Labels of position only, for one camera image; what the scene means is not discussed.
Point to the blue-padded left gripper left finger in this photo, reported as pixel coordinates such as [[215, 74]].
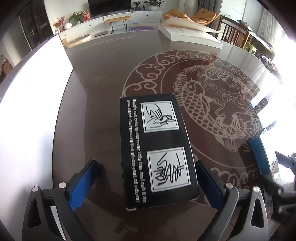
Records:
[[39, 222]]

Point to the flat white box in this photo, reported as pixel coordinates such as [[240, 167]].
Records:
[[182, 30]]

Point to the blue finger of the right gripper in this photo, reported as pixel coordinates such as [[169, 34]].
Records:
[[260, 156]]

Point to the red flowers in vase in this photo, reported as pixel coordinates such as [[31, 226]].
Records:
[[58, 24]]

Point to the white tv cabinet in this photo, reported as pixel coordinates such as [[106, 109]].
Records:
[[113, 23]]

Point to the wooden dining chair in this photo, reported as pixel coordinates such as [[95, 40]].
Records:
[[232, 32]]

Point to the purple mat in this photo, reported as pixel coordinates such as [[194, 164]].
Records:
[[141, 28]]

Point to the white cardboard box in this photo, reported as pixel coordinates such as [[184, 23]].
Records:
[[42, 88]]

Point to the dark glass display cabinet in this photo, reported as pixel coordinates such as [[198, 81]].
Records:
[[35, 23]]

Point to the potted green plant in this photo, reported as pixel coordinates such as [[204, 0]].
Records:
[[154, 4]]

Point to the black television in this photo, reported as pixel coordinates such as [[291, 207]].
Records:
[[101, 7]]

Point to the orange lounge chair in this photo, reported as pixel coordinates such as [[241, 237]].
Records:
[[202, 17]]

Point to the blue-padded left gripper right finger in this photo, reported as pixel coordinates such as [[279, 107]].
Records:
[[252, 221]]

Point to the black instruction box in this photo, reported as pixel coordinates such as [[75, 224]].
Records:
[[156, 156]]

